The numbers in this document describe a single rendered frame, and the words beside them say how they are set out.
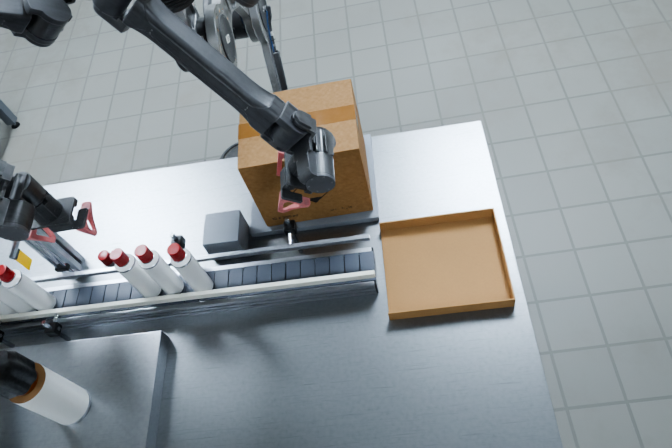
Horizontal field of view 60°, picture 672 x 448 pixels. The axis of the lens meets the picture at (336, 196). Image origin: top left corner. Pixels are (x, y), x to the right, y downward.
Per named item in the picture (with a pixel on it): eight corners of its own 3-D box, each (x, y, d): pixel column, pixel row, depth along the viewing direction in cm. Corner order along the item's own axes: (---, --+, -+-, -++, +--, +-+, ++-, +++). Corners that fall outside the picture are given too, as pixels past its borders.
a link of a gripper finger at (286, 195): (266, 217, 123) (285, 193, 117) (265, 189, 127) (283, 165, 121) (295, 223, 126) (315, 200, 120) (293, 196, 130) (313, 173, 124)
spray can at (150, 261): (164, 298, 153) (128, 261, 136) (167, 280, 156) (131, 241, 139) (183, 296, 152) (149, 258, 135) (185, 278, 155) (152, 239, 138)
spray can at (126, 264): (142, 301, 153) (103, 264, 137) (145, 283, 156) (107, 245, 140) (161, 299, 153) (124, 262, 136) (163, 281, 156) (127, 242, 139)
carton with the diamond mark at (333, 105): (266, 227, 163) (236, 169, 141) (267, 160, 177) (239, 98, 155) (373, 210, 160) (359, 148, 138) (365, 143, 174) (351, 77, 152)
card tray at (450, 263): (389, 320, 143) (388, 313, 140) (380, 230, 158) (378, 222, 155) (514, 306, 140) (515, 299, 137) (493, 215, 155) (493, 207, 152)
